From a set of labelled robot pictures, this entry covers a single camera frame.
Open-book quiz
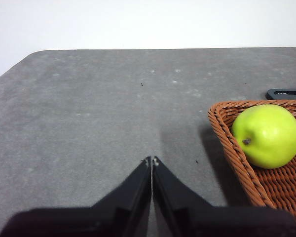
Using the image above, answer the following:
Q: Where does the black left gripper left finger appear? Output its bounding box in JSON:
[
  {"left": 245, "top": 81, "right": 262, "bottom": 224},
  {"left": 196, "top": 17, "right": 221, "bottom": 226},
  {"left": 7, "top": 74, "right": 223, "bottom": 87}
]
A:
[{"left": 0, "top": 156, "right": 152, "bottom": 237}]

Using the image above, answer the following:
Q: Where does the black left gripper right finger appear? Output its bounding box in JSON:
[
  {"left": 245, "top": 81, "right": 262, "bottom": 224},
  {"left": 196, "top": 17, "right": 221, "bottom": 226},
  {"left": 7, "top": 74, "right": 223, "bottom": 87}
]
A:
[{"left": 152, "top": 156, "right": 296, "bottom": 237}]

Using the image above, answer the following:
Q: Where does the brown woven wicker basket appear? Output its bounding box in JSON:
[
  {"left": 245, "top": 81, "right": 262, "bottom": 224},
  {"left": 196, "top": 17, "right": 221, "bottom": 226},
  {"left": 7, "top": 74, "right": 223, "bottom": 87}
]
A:
[{"left": 207, "top": 99, "right": 296, "bottom": 230}]

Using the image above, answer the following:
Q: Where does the green apple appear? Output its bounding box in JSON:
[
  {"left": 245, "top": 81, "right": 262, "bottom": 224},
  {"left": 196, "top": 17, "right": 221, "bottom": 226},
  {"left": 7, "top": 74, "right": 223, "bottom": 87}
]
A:
[{"left": 231, "top": 104, "right": 296, "bottom": 170}]

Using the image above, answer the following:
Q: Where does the black flat board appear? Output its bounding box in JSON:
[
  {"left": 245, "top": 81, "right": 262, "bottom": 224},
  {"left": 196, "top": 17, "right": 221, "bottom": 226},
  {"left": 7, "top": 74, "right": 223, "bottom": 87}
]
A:
[{"left": 265, "top": 88, "right": 296, "bottom": 101}]

